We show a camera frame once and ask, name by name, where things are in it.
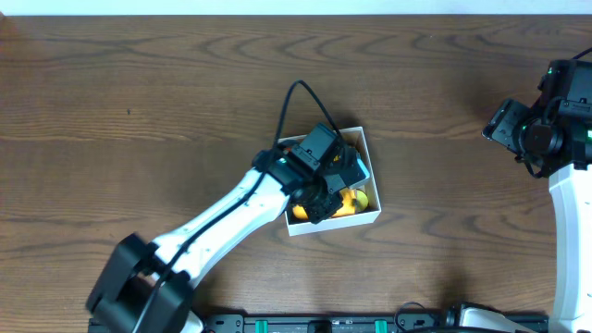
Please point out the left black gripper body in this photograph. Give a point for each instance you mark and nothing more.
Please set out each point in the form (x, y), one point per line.
(345, 167)

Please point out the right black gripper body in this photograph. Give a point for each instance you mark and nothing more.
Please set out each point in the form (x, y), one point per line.
(509, 122)

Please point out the orange rubber animal toy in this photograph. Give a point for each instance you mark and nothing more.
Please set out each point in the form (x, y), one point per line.
(347, 208)

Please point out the yellow yo-yo with string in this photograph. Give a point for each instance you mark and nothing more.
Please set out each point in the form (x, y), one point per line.
(360, 201)

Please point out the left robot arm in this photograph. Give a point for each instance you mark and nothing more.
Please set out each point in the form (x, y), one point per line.
(148, 286)

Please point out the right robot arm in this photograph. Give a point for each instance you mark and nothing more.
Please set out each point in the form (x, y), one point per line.
(552, 139)

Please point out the white cardboard box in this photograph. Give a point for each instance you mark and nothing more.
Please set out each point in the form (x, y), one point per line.
(353, 136)

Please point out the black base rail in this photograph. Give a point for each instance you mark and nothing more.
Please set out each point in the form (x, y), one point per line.
(412, 317)

